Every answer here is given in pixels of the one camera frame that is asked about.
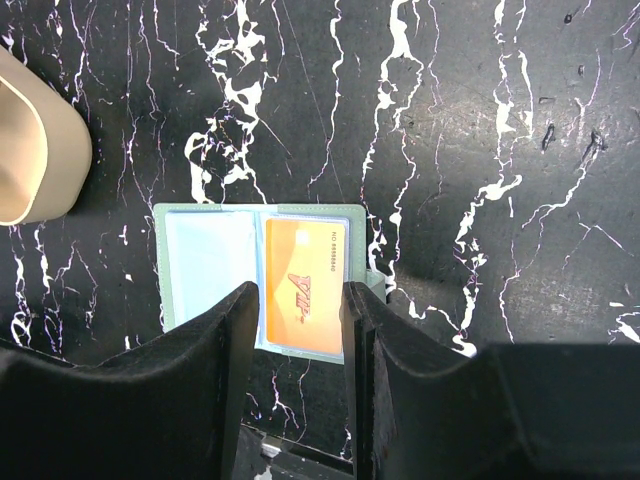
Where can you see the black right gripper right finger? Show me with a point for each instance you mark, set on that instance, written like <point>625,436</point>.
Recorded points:
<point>418,410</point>

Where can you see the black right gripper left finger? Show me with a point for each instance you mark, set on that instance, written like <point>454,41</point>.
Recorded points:
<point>169,409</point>

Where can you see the orange credit card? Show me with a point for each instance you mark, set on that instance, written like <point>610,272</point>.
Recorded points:
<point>305,267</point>

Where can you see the mint green card holder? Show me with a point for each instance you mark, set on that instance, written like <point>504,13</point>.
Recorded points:
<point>205,251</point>

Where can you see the tan oval wooden tray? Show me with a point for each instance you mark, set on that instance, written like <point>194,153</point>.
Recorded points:
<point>46,148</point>

